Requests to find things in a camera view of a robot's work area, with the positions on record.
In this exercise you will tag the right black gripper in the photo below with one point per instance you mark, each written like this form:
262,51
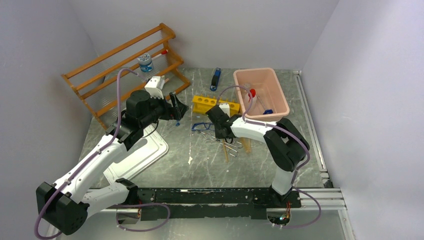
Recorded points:
218,135

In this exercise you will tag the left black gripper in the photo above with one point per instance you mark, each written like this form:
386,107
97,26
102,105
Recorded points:
175,112

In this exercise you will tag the blue safety goggles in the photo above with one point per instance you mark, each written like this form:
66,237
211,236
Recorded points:
202,126

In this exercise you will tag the graduated cylinder blue base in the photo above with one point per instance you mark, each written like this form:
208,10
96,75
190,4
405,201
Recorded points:
267,111

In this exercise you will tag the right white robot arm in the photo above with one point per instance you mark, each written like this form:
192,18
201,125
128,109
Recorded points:
288,148

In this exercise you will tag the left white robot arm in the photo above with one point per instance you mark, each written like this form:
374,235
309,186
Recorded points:
66,204

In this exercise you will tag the yellow test tube rack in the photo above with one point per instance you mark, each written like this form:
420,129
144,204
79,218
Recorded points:
202,104

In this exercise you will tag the red capped wash bottle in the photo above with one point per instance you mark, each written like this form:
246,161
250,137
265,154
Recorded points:
250,99

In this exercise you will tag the metal tray lid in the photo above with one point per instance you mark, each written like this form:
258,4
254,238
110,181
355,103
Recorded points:
148,150

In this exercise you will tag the pink plastic bin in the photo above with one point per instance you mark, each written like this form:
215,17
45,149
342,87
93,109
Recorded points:
267,86

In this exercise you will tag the blue lidded jar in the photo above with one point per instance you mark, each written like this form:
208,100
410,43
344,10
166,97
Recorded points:
145,62

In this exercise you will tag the orange wooden shelf rack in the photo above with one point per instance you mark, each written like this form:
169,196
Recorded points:
106,81

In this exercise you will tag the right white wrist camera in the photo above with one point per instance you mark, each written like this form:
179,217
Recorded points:
225,107

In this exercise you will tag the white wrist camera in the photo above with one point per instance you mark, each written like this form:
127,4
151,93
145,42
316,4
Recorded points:
154,87
225,107

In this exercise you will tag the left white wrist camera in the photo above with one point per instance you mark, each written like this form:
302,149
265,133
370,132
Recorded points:
154,87

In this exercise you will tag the black base frame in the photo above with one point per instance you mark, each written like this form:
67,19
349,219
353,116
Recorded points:
255,203

